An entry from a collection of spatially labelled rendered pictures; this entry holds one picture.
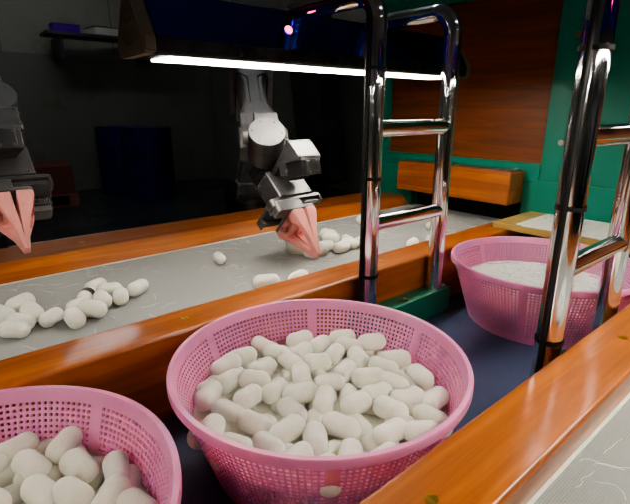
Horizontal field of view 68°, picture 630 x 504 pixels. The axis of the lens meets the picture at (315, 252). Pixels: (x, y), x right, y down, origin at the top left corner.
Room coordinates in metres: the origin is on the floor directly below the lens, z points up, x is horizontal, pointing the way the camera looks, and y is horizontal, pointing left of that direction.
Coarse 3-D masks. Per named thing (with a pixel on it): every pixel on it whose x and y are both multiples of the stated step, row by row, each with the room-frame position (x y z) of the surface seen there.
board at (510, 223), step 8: (512, 216) 0.92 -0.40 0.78; (520, 216) 0.92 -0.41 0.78; (528, 216) 0.92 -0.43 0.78; (536, 216) 0.92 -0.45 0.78; (496, 224) 0.87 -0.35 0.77; (504, 224) 0.86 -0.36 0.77; (512, 224) 0.85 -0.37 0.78; (520, 232) 0.84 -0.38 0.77; (528, 232) 0.82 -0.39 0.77; (536, 232) 0.81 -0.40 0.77; (544, 232) 0.80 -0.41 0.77; (584, 240) 0.75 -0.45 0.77; (592, 240) 0.74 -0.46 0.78; (600, 240) 0.74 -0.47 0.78
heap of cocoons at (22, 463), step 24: (24, 432) 0.31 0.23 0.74; (72, 432) 0.30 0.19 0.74; (0, 456) 0.28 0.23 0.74; (24, 456) 0.28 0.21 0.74; (48, 456) 0.29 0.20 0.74; (72, 456) 0.28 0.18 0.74; (96, 456) 0.30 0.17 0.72; (120, 456) 0.28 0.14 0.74; (0, 480) 0.27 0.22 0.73; (24, 480) 0.27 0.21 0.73; (48, 480) 0.26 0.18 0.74; (72, 480) 0.25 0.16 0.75; (96, 480) 0.27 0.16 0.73; (120, 480) 0.26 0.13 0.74
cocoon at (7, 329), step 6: (0, 324) 0.47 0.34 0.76; (6, 324) 0.47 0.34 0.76; (12, 324) 0.47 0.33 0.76; (18, 324) 0.47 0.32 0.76; (24, 324) 0.47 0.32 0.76; (0, 330) 0.46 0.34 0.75; (6, 330) 0.46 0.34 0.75; (12, 330) 0.46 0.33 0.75; (18, 330) 0.46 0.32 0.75; (24, 330) 0.46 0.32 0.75; (30, 330) 0.47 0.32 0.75; (0, 336) 0.46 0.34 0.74; (6, 336) 0.46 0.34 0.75; (12, 336) 0.46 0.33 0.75; (18, 336) 0.46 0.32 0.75; (24, 336) 0.47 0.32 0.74
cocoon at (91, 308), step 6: (84, 300) 0.52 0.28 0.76; (90, 300) 0.52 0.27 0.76; (96, 300) 0.53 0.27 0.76; (78, 306) 0.52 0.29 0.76; (84, 306) 0.52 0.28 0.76; (90, 306) 0.51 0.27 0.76; (96, 306) 0.51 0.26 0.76; (102, 306) 0.52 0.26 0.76; (84, 312) 0.51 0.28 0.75; (90, 312) 0.51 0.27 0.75; (96, 312) 0.51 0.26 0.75; (102, 312) 0.52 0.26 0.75
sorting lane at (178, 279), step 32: (320, 224) 1.01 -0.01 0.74; (352, 224) 1.01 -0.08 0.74; (416, 224) 1.01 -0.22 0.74; (448, 224) 1.01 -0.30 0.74; (480, 224) 1.01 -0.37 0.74; (160, 256) 0.77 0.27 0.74; (192, 256) 0.77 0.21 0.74; (256, 256) 0.77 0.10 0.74; (288, 256) 0.77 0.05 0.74; (320, 256) 0.77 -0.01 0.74; (352, 256) 0.77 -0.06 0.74; (0, 288) 0.62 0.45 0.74; (32, 288) 0.62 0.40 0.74; (64, 288) 0.62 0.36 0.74; (160, 288) 0.62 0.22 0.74; (192, 288) 0.62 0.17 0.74; (224, 288) 0.62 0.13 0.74; (96, 320) 0.51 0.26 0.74; (128, 320) 0.51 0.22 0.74; (0, 352) 0.44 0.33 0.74
